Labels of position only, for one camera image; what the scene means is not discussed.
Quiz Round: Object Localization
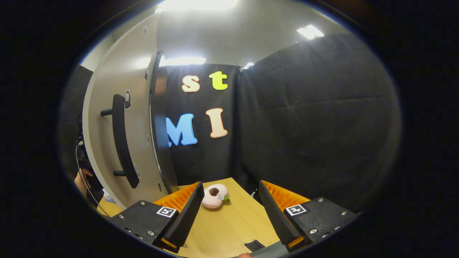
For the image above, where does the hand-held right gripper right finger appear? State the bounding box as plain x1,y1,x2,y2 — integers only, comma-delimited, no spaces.
258,180,359,251

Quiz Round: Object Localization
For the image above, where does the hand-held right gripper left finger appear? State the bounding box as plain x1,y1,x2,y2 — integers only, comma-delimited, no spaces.
109,181,205,253

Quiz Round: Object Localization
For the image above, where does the black cabinet door handle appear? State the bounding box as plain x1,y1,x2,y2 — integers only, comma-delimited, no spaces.
100,94,140,189

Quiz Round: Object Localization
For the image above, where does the white cabinet door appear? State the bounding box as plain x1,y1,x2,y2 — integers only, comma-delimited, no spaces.
82,13,171,210

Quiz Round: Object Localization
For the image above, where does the pink plush toy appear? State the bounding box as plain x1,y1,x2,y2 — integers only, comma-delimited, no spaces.
201,184,231,209

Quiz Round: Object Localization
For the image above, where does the black backdrop cloth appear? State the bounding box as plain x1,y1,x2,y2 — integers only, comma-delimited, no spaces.
59,34,401,212

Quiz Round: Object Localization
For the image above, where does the thin black cable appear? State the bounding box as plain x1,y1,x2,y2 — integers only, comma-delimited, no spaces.
75,138,110,217

